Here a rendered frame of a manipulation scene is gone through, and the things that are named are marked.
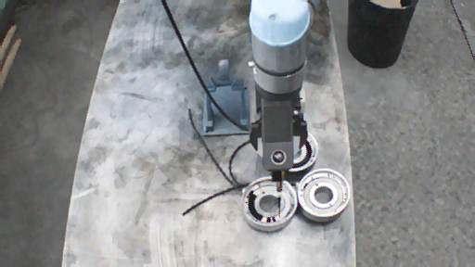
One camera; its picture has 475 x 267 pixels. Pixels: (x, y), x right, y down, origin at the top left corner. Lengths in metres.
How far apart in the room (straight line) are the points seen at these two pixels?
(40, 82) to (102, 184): 1.48
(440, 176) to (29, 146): 1.83
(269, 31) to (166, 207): 0.50
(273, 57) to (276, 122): 0.13
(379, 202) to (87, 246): 1.24
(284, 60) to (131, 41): 0.71
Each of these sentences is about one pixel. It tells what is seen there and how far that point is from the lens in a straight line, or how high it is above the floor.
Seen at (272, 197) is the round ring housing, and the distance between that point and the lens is 0.99.
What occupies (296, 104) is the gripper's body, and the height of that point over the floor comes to 1.07.
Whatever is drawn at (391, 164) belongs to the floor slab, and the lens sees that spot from 2.03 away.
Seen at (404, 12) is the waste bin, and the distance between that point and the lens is 2.05.
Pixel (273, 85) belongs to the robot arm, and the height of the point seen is 1.16.
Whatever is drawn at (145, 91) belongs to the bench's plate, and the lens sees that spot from 1.19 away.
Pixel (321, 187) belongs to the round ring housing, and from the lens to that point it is 1.00.
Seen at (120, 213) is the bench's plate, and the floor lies 0.80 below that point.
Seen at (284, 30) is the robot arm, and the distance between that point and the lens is 0.62.
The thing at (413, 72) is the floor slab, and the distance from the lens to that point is 2.37.
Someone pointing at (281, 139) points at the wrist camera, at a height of 1.08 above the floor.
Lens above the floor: 1.70
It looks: 56 degrees down
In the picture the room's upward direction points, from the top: 5 degrees counter-clockwise
